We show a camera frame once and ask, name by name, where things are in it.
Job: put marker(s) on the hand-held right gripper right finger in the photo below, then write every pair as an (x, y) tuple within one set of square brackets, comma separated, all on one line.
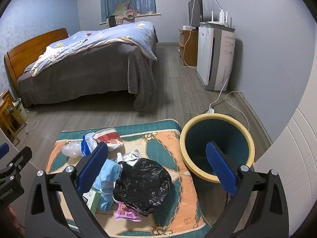
[(220, 168)]

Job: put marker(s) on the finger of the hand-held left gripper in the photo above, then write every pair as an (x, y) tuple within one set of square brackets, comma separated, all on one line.
[(3, 150), (21, 157)]

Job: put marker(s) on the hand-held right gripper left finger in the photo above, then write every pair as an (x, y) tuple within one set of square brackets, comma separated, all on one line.
[(92, 164)]

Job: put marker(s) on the light blue face mask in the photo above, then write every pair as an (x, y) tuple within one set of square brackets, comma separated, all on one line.
[(110, 171)]

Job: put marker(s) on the blue and white packet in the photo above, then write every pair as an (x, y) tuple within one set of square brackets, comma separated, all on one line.
[(88, 145)]

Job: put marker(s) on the clear plastic bag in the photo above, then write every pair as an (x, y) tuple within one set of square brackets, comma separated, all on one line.
[(70, 148)]

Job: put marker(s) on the small purple spray bottle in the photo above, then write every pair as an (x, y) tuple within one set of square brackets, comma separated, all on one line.
[(120, 157)]

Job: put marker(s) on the small green and white box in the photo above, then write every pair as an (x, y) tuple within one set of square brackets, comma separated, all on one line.
[(92, 199)]

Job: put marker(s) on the silver foil packet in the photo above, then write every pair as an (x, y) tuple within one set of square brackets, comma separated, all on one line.
[(132, 157)]

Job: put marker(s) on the yellow rimmed teal trash bin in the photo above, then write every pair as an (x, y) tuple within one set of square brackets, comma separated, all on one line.
[(198, 133)]

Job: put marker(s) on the black plastic bag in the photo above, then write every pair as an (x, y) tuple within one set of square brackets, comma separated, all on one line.
[(143, 183)]

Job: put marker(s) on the pink packet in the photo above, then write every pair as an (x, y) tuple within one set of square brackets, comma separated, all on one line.
[(123, 213)]

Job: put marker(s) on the wooden stool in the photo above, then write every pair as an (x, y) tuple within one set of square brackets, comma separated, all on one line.
[(7, 124)]

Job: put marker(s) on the small pale green bin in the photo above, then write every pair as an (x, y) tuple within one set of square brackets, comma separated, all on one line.
[(21, 111)]

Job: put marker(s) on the white power strip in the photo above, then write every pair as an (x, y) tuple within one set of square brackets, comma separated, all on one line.
[(211, 110)]

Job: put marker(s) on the teal and orange patterned mat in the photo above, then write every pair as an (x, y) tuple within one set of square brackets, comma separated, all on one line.
[(161, 148)]

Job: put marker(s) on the white wardrobe door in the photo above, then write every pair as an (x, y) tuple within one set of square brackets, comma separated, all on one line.
[(297, 153)]

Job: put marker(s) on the bed with grey blanket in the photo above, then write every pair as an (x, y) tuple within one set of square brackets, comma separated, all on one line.
[(99, 74)]

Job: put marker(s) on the white air purifier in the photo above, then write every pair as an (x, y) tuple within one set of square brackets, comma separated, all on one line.
[(223, 54)]

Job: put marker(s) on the wooden cabinet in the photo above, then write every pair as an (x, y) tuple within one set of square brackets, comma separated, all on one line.
[(190, 49)]

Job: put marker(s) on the white router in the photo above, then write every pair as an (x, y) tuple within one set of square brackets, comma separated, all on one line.
[(215, 24)]

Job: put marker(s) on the checkered cloth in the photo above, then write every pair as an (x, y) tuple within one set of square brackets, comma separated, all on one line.
[(121, 19)]

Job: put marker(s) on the olive cushion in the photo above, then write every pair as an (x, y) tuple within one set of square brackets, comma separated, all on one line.
[(121, 8)]

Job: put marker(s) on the black flat screen monitor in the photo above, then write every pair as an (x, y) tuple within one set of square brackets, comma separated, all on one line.
[(195, 10)]

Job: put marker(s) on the wooden window sill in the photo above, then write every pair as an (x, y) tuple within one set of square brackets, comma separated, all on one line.
[(151, 14)]

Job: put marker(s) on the wooden bed frame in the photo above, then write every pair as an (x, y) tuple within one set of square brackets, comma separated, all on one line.
[(29, 49)]

